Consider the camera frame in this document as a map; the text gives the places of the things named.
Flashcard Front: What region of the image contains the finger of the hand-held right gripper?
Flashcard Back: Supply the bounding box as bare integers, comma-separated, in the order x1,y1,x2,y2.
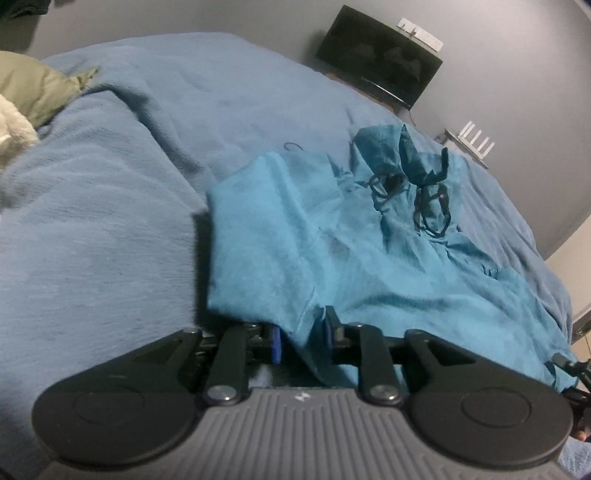
551,352,591,403

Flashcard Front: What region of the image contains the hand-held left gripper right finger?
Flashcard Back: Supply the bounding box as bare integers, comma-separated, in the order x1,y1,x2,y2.
323,305,467,407

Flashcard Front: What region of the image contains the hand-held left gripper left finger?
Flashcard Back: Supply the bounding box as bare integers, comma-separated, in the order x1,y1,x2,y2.
134,323,283,408

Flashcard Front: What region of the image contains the teal hooded zip jacket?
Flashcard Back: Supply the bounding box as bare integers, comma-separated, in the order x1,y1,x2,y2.
205,124,579,394

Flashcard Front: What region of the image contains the light blue towel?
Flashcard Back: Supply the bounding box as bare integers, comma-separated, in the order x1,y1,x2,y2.
558,438,591,480

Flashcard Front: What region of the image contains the small white side table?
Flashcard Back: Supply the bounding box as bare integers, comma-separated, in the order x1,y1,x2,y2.
434,128,490,171

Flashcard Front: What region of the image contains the black flat screen monitor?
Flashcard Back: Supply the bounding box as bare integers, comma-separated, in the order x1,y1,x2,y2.
315,4,444,110

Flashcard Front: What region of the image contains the white fluffy cloth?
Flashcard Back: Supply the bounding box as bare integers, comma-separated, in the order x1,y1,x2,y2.
0,95,40,171

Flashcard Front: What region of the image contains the olive green pillow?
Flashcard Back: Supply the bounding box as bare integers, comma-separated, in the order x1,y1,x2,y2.
0,50,100,130

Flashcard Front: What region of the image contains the white wall shelf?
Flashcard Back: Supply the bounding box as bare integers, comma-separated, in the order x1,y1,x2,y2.
397,17,445,49

